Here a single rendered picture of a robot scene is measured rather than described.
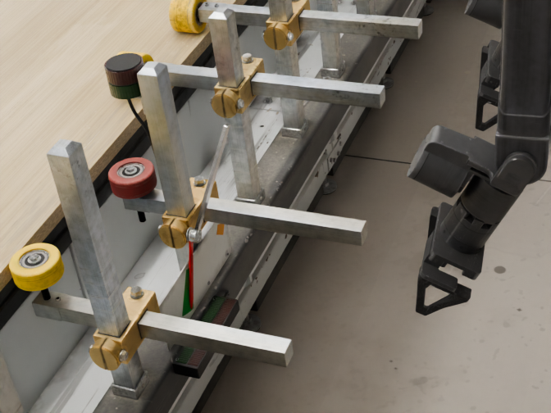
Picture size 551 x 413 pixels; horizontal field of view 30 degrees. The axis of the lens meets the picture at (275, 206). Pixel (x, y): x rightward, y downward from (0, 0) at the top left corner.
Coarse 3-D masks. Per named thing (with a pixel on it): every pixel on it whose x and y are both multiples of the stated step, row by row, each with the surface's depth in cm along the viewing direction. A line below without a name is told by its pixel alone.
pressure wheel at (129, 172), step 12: (120, 168) 177; (132, 168) 176; (144, 168) 176; (120, 180) 174; (132, 180) 173; (144, 180) 174; (156, 180) 177; (120, 192) 175; (132, 192) 174; (144, 192) 175; (144, 216) 182
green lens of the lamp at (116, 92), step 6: (108, 84) 158; (132, 84) 156; (138, 84) 157; (114, 90) 157; (120, 90) 156; (126, 90) 156; (132, 90) 156; (138, 90) 157; (114, 96) 158; (120, 96) 157; (126, 96) 157; (132, 96) 157; (138, 96) 157
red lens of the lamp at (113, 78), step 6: (138, 54) 158; (138, 66) 155; (108, 72) 155; (114, 72) 155; (120, 72) 154; (126, 72) 154; (132, 72) 155; (108, 78) 156; (114, 78) 155; (120, 78) 155; (126, 78) 155; (132, 78) 155; (120, 84) 156; (126, 84) 156
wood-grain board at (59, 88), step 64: (0, 0) 239; (64, 0) 235; (128, 0) 232; (0, 64) 214; (64, 64) 211; (192, 64) 210; (0, 128) 193; (64, 128) 191; (128, 128) 189; (0, 192) 176; (0, 256) 162
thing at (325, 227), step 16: (160, 192) 178; (128, 208) 180; (144, 208) 178; (160, 208) 177; (208, 208) 173; (224, 208) 172; (240, 208) 172; (256, 208) 171; (272, 208) 171; (224, 224) 174; (240, 224) 172; (256, 224) 171; (272, 224) 169; (288, 224) 168; (304, 224) 167; (320, 224) 166; (336, 224) 166; (352, 224) 165; (336, 240) 166; (352, 240) 165
